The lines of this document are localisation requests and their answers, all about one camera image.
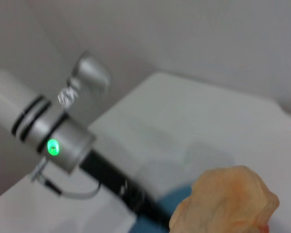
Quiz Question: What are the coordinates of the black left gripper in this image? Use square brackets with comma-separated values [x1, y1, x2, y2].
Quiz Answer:
[81, 150, 176, 229]

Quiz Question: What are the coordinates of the blue plastic bowl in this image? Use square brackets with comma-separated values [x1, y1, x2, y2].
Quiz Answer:
[128, 183, 195, 233]

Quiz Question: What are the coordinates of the long toasted bread loaf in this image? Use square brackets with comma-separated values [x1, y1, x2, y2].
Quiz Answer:
[169, 165, 281, 233]

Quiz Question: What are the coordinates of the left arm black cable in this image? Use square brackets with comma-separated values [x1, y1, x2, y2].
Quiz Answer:
[31, 157, 102, 200]

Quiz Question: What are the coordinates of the left wrist camera housing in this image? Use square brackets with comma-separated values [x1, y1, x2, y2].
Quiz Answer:
[57, 56, 112, 108]

